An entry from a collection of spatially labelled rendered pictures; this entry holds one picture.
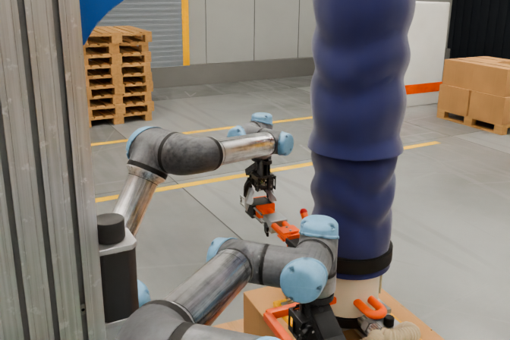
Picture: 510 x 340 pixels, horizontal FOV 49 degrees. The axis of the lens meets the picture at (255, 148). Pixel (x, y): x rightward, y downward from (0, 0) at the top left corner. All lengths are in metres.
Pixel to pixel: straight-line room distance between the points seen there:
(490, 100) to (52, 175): 7.79
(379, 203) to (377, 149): 0.14
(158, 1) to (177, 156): 9.48
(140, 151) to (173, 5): 9.50
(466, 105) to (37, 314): 8.03
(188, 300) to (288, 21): 11.59
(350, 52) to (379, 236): 0.47
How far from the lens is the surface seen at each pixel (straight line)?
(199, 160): 1.47
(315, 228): 1.05
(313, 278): 0.96
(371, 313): 1.46
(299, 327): 1.18
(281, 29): 12.19
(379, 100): 1.29
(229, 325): 2.56
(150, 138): 1.53
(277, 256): 1.00
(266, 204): 2.01
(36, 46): 0.85
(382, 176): 1.36
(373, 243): 1.42
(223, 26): 11.53
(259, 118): 1.89
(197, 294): 0.81
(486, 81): 8.46
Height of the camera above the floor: 2.00
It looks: 17 degrees down
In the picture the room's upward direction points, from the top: 1 degrees clockwise
